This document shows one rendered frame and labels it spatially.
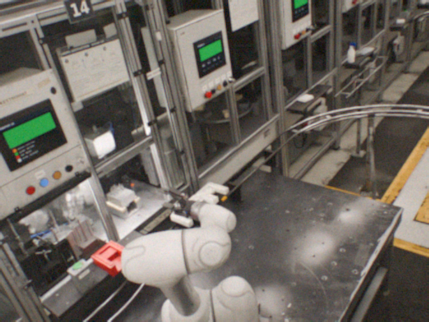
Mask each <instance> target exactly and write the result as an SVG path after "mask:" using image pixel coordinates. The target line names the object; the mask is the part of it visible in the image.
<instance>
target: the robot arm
mask: <svg viewBox="0 0 429 322"><path fill-rule="evenodd" d="M158 192H160V193H162V194H165V195H170V196H171V197H173V198H174V199H176V200H177V202H178V203H179V204H180V205H181V206H176V205H173V204H170V203H168V202H164V203H163V204H162V206H164V207H167V208H169V209H170V210H171V212H174V214H175V215H179V216H182V217H186V218H188V217H192V219H193V220H196V221H199V222H200V223H201V227H197V228H196V229H184V230H178V231H162V232H157V233H152V234H149V235H146V236H141V237H140V238H137V239H135V240H133V241H131V242H130V243H129V244H128V245H127V246H125V248H124V249H123V251H122V254H121V264H122V270H123V274H124V276H125V277H126V278H127V279H128V280H131V281H132V282H134V283H138V284H147V285H150V286H155V287H158V288H160V289H161V290H162V291H163V293H164V294H165V295H166V297H167V298H168V300H167V301H166V302H165V303H164V305H163V307H162V321H163V322H269V319H268V318H266V317H262V316H260V315H259V308H260V303H259V302H258V301H257V298H256V297H255V294H254V291H253V289H252V287H251V286H250V284H249V283H247V281H245V280H244V279H243V278H241V277H238V276H230V277H228V278H226V279H225V280H223V281H221V282H220V283H219V285H218V286H217V287H215V288H214V289H206V290H203V289H199V288H197V287H194V286H193V284H192V282H191V280H190V278H189V276H188V275H189V274H193V273H199V272H201V273H207V272H210V271H211V270H213V269H216V268H218V267H220V266H221V265H223V264H224V263H225V262H226V260H227V259H228V257H229V254H230V238H229V235H228V232H231V231H233V230H234V228H235V226H236V216H235V215H234V214H233V213H231V212H230V211H229V210H228V209H226V208H224V207H221V206H218V205H215V204H207V203H204V202H201V201H196V200H193V199H191V200H189V199H187V198H186V196H185V195H186V193H182V192H181V191H179V190H178V189H176V188H173V187H170V188H163V187H161V188H159V189H158ZM175 206H176V207H175Z"/></svg>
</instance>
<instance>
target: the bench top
mask: <svg viewBox="0 0 429 322"><path fill-rule="evenodd" d="M305 185H307V187H305ZM240 193H241V196H242V199H244V202H243V203H239V202H237V201H235V200H233V199H229V198H228V197H227V198H226V199H225V200H224V201H223V202H222V203H220V205H221V207H224V208H226V209H228V210H229V211H230V212H231V213H233V214H234V215H235V216H236V226H235V228H234V230H233V231H231V232H228V235H229V238H230V254H229V257H228V259H227V260H226V262H225V263H224V264H223V265H221V266H220V267H218V268H216V269H213V270H211V271H210V272H207V273H201V272H199V273H193V274H189V275H188V276H189V278H190V280H191V282H192V284H193V286H194V287H197V288H199V289H203V290H206V289H214V288H215V287H217V286H218V285H219V283H220V282H221V281H223V280H225V279H226V278H228V277H230V276H238V277H241V278H243V279H244V280H245V281H247V283H249V284H250V286H251V287H252V289H253V291H254V294H255V297H256V298H257V301H258V302H259V303H260V308H259V315H260V316H262V317H266V318H268V319H269V322H342V321H343V319H344V317H345V316H346V314H347V311H348V310H349V309H350V307H351V305H352V303H353V301H354V299H355V297H356V295H357V294H358V293H359V290H360V289H361V286H362V285H363V282H364V281H365V279H366V278H367V276H368V274H369V273H370V270H371V269H372V266H373V264H374V263H375V262H376V260H377V258H378V256H379V254H380V252H381V250H382V248H384V246H385V244H386V242H387V240H388V238H389V236H390V234H391V233H392V232H393V229H394V228H395V226H396V223H397V222H398V221H399V219H400V217H401V216H402V213H403V209H404V208H403V207H400V206H395V205H392V204H389V203H384V202H382V201H376V200H373V199H369V198H365V197H363V196H360V195H354V194H350V193H347V192H342V191H339V190H334V189H333V188H327V187H324V186H321V185H316V184H312V183H308V182H305V181H302V180H298V179H294V178H290V177H286V176H282V175H279V174H274V173H271V172H268V171H264V170H261V169H257V170H256V171H255V173H254V174H253V175H252V176H250V177H249V178H248V179H247V180H246V181H245V182H244V183H243V184H242V188H240ZM305 208H306V209H307V210H305ZM347 208H348V209H349V210H346V209H347ZM287 229H289V231H287ZM125 279H126V277H125V278H124V279H123V280H122V281H121V282H120V283H119V284H117V285H116V286H115V287H114V288H113V289H111V290H110V291H109V292H108V294H106V295H105V296H104V297H103V298H102V299H100V300H99V301H98V302H97V303H96V304H95V305H93V306H92V307H91V308H90V309H89V310H87V311H86V313H85V314H84V315H83V316H82V319H83V320H86V318H87V317H89V316H90V315H91V314H92V313H93V312H94V311H95V310H96V309H98V308H99V307H100V305H102V304H103V303H104V302H106V301H107V299H109V298H110V297H111V296H112V295H113V293H114V292H116V291H117V289H118V288H119V286H120V285H121V284H122V283H123V282H124V280H125ZM141 285H142V284H138V283H134V282H132V281H131V280H128V282H127V283H126V284H125V285H124V286H123V288H122V289H121V290H120V291H119V292H118V293H117V295H116V296H115V297H113V299H111V301H110V302H109V303H108V304H106V305H105V306H104V307H103V309H101V310H99V311H98V312H97V314H96V315H94V316H93V317H92V318H91V319H90V320H89V321H88V322H108V320H110V319H111V318H112V317H113V316H115V314H116V313H118V312H119V311H120V310H121V308H122V307H123V306H125V305H126V304H127V303H128V300H129V299H131V298H132V297H133V295H134V294H135V293H136V291H137V290H139V287H141ZM167 300H168V298H167V297H166V295H165V294H164V293H163V291H162V290H161V289H160V288H159V287H155V286H150V285H147V284H146V285H145V286H144V287H143V288H142V290H141V292H140V293H139V294H138V295H137V296H136V297H135V299H134V300H133V301H132V303H131V304H129V306H127V308H125V310H124V311H123V312H122V313H120V315H119V316H118V317H117V318H116V319H115V320H113V321H112V322H163V321H162V307H163V305H164V303H165V302H166V301H167Z"/></svg>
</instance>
